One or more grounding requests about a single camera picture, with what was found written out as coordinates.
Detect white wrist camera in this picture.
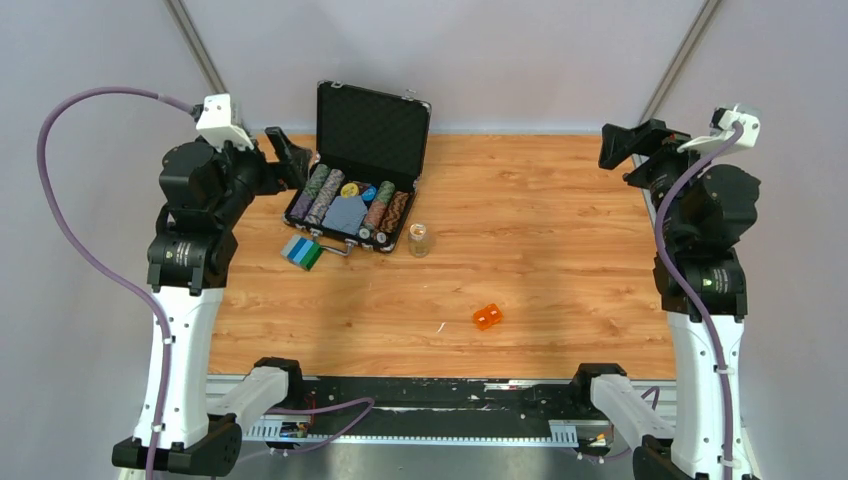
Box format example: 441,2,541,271
676,103,762,157
195,93,254,151

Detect blue playing card deck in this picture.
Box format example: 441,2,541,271
321,196,368,235

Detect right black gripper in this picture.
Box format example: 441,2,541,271
598,117,729,244

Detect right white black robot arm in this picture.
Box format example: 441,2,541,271
570,108,760,479

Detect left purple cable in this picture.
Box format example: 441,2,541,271
36,86,200,480

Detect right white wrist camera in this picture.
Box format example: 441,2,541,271
676,103,762,157

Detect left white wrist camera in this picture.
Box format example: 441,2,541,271
195,93,254,151

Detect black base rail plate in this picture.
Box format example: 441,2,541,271
245,376,615,450

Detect clear pill bottle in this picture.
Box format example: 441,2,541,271
408,223,433,258

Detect black poker chip case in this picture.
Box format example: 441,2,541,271
283,80,432,254

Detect orange pill organizer box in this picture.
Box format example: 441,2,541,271
472,303,504,331

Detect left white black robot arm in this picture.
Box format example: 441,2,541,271
112,127,312,479

